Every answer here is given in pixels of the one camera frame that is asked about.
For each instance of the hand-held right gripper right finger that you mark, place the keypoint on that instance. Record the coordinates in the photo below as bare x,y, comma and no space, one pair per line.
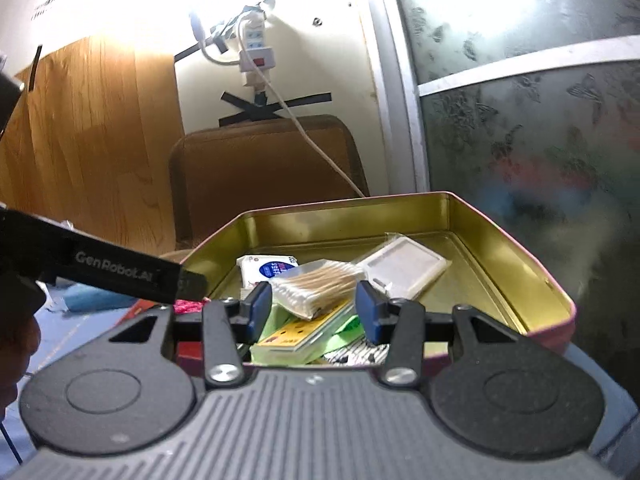
370,312

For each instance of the black tape cross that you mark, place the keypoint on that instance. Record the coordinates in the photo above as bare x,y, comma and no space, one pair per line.
275,107

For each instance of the frosted glass door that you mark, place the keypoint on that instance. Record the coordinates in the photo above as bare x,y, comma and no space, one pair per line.
525,160

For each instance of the green paper piece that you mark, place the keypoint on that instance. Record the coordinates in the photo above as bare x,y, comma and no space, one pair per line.
345,336

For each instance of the white card holder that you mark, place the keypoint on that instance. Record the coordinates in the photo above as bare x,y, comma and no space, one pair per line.
405,265

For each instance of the white power strip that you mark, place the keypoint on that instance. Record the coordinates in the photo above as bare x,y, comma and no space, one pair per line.
255,45

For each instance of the wooden board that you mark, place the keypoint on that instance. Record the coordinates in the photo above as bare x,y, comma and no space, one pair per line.
100,135

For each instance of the pink tin box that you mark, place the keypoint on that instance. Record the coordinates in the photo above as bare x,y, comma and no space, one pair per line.
500,280

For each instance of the person's left hand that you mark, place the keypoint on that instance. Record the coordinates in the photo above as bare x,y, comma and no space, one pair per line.
17,352

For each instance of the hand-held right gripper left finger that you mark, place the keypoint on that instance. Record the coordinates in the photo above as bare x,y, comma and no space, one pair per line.
257,312

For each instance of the black white printed packet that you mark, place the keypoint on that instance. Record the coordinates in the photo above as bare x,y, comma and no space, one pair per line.
355,355

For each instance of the cotton swab pack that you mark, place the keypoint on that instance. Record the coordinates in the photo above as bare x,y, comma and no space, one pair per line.
315,285

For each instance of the yellow card pack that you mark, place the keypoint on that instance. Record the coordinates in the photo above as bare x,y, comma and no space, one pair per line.
295,335

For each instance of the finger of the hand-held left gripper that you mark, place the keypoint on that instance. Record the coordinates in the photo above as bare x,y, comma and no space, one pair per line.
192,285

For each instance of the blue plastic case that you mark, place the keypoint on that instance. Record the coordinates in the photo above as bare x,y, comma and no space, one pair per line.
90,300

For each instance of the white tissue pack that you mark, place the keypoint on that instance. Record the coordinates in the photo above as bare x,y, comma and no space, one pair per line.
265,267

